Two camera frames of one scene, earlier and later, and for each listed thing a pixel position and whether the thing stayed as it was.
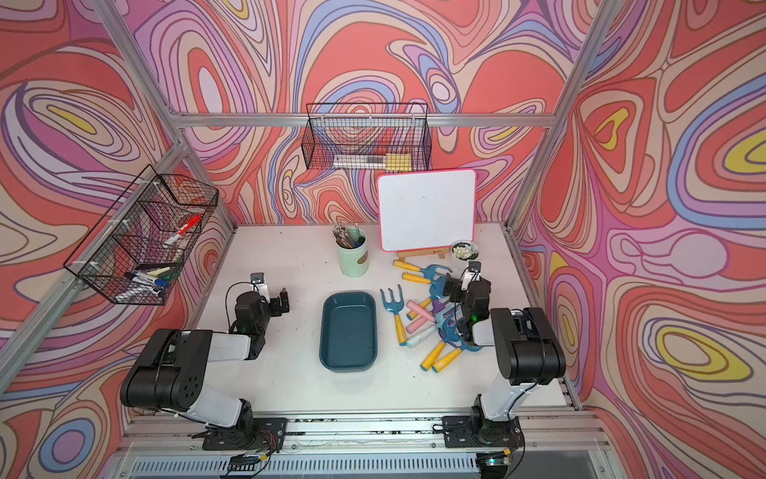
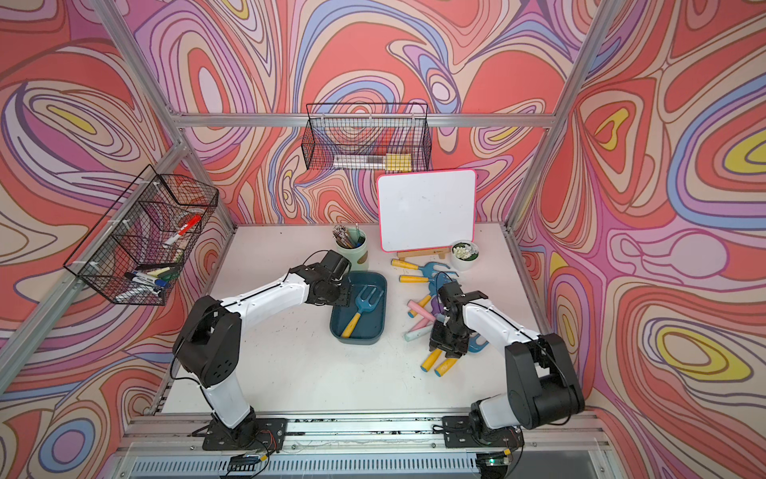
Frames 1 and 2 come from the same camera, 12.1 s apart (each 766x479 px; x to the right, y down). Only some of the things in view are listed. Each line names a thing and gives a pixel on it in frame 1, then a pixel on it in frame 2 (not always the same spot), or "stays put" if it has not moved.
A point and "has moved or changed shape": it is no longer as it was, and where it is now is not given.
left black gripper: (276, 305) to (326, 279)
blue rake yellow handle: (396, 307) to (362, 306)
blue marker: (146, 278) stays put
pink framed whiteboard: (426, 210) stays put
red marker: (184, 230) stays put
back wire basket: (358, 136) stays put
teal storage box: (348, 331) has moved or changed shape
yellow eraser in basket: (401, 162) stays put
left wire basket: (134, 253) stays put
